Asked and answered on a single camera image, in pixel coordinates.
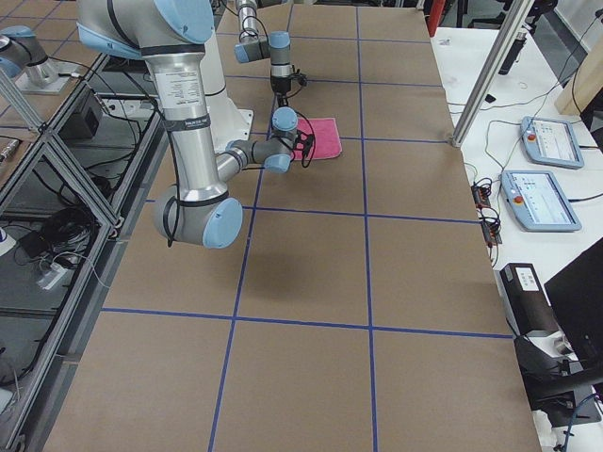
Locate aluminium frame rack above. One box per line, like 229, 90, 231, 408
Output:
1, 55, 168, 451

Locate teach pendant tablet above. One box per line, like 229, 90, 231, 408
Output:
520, 116, 584, 170
500, 170, 582, 233

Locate orange circuit board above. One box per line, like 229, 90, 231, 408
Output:
471, 185, 492, 208

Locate upper teach pendant tablet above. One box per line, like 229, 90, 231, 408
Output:
520, 116, 584, 170

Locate aluminium frame post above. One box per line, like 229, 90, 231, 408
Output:
450, 0, 534, 148

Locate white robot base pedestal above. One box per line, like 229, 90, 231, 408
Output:
196, 1, 253, 154

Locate black box with label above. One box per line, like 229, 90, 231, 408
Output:
499, 263, 559, 337

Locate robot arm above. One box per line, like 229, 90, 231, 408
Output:
77, 1, 316, 249
235, 0, 294, 107

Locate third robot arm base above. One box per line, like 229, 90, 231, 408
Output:
1, 25, 79, 94

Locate pink towel with grey back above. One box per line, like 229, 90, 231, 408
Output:
298, 118, 342, 160

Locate white power strip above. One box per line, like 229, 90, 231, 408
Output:
37, 263, 67, 290

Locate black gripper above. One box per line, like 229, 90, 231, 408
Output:
293, 130, 315, 163
270, 74, 292, 107

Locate black computer monitor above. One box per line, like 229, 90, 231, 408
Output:
545, 240, 602, 366

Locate lower teach pendant tablet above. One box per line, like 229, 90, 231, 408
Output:
500, 170, 582, 233

